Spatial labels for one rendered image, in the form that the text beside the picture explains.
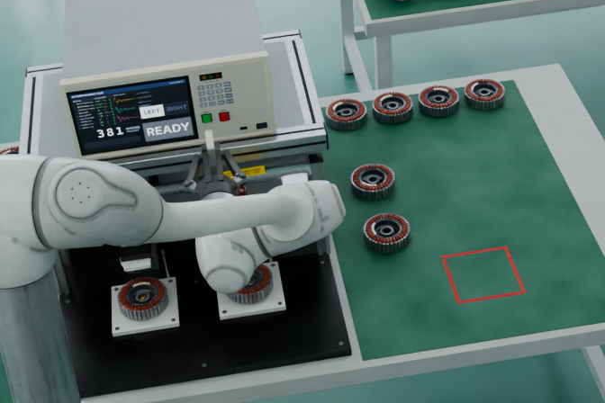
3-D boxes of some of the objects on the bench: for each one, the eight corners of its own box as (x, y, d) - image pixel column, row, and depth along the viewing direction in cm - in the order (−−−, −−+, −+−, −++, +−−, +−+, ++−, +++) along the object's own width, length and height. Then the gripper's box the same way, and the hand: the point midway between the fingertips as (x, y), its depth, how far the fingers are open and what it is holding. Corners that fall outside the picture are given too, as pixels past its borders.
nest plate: (179, 326, 253) (178, 322, 253) (112, 336, 252) (112, 333, 252) (176, 280, 265) (175, 276, 264) (112, 290, 264) (111, 286, 263)
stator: (169, 317, 254) (167, 306, 251) (120, 326, 253) (117, 314, 251) (167, 283, 262) (165, 272, 260) (119, 291, 262) (116, 279, 259)
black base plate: (352, 355, 246) (351, 348, 244) (58, 402, 242) (55, 395, 240) (319, 215, 282) (318, 209, 281) (62, 254, 278) (60, 247, 277)
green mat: (636, 317, 248) (636, 317, 248) (362, 361, 244) (362, 360, 244) (513, 80, 321) (513, 79, 321) (301, 111, 317) (301, 110, 317)
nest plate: (285, 309, 255) (285, 306, 254) (220, 319, 254) (220, 316, 253) (277, 264, 266) (277, 261, 266) (214, 273, 265) (213, 270, 265)
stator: (360, 169, 294) (359, 158, 292) (401, 178, 291) (401, 166, 288) (345, 196, 287) (344, 184, 284) (386, 205, 283) (385, 193, 280)
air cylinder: (158, 269, 268) (155, 253, 265) (127, 274, 268) (123, 257, 264) (158, 255, 272) (154, 238, 268) (127, 260, 271) (122, 243, 268)
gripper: (187, 226, 223) (181, 153, 241) (253, 216, 223) (241, 144, 242) (182, 197, 218) (176, 125, 236) (249, 187, 219) (237, 116, 237)
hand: (210, 145), depth 236 cm, fingers closed
